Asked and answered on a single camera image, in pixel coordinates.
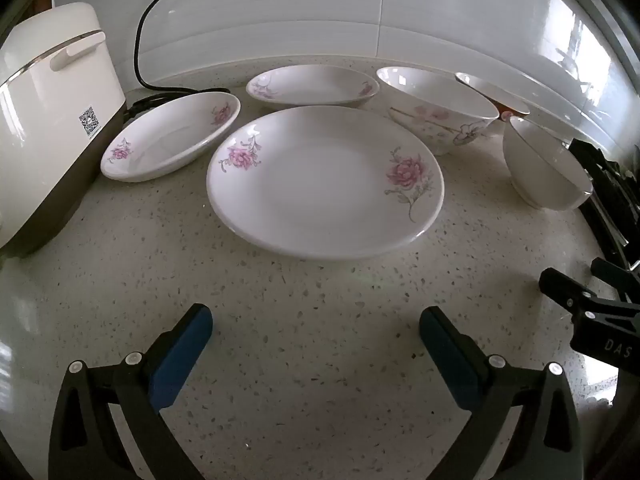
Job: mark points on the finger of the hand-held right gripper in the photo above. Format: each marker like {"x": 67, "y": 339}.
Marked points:
{"x": 565, "y": 287}
{"x": 612, "y": 275}

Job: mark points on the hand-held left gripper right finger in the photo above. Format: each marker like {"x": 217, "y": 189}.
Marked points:
{"x": 445, "y": 355}

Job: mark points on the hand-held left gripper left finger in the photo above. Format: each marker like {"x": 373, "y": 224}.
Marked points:
{"x": 185, "y": 355}

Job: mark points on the white thin-rimmed bowl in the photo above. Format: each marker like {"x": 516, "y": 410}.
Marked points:
{"x": 540, "y": 180}

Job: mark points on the red bowl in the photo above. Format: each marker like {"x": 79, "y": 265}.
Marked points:
{"x": 500, "y": 97}

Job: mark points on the oval floral plate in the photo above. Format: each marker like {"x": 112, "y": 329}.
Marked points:
{"x": 165, "y": 145}
{"x": 315, "y": 85}

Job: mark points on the large round floral plate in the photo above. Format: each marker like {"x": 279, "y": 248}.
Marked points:
{"x": 320, "y": 185}

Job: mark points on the white floral bowl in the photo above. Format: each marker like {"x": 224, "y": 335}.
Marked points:
{"x": 430, "y": 125}

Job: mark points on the black gas stove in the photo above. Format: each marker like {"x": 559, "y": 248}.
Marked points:
{"x": 610, "y": 200}

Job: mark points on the white rice cooker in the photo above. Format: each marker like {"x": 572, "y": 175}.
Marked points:
{"x": 50, "y": 110}

